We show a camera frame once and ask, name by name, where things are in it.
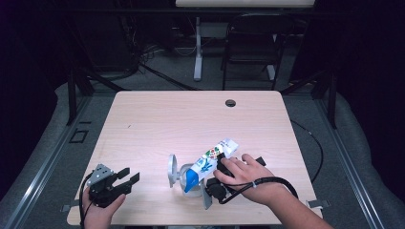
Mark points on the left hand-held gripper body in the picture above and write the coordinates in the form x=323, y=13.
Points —
x=103, y=191

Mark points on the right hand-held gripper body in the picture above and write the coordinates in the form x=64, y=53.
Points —
x=217, y=190

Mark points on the blue and white pouch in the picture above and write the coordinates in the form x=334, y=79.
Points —
x=207, y=162

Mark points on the clear jar with grey lid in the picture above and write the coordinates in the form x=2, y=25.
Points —
x=172, y=168

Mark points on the person's left hand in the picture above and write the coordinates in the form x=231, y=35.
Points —
x=100, y=218

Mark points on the person's right hand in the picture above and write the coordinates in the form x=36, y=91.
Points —
x=251, y=178

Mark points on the grey tape strip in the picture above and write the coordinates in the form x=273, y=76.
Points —
x=68, y=207
x=315, y=204

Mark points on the black floor outlet plate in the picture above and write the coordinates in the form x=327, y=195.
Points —
x=78, y=136

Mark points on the white standing desk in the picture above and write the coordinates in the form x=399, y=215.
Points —
x=198, y=63

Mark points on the black folding chair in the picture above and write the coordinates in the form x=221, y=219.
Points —
x=251, y=47

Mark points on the metal floor rail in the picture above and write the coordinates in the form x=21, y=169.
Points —
x=38, y=178
x=350, y=168

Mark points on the black metal frame post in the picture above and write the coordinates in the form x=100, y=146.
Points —
x=333, y=105
x=72, y=101

